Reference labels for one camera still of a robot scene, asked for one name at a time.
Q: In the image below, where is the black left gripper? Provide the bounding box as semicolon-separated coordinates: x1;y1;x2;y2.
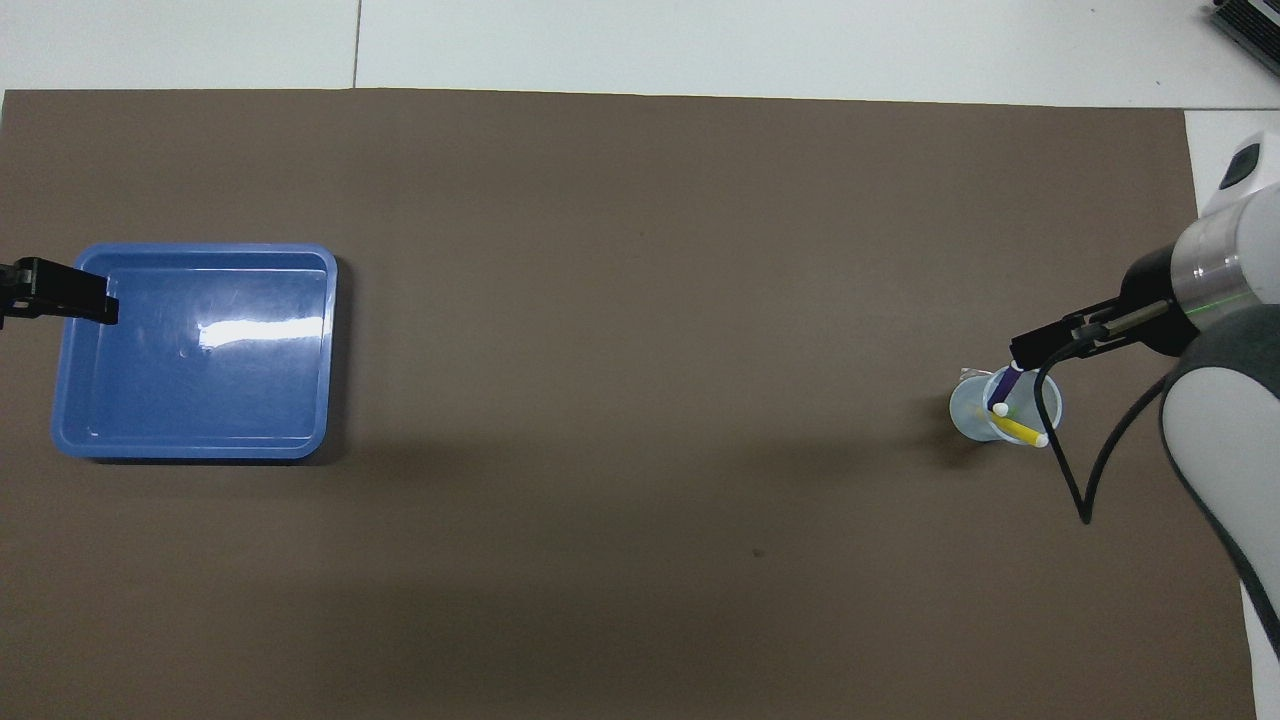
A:
0;257;121;329

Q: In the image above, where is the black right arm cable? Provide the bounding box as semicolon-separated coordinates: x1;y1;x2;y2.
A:
1033;300;1173;526

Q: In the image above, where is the blue plastic tray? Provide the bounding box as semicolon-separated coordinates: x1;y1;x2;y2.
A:
50;243;339;461

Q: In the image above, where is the brown table mat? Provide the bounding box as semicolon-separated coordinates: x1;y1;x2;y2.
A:
0;88;1256;720

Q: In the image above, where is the striped dark device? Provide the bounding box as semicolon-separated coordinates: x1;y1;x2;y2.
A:
1208;0;1280;76

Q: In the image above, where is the pale blue translucent cup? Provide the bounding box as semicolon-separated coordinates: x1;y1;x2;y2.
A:
949;364;1063;448

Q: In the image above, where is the yellow pen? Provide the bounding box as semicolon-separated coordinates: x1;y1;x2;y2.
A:
990;414;1050;449

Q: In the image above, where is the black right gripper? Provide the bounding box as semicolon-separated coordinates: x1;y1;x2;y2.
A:
1010;245;1196;371

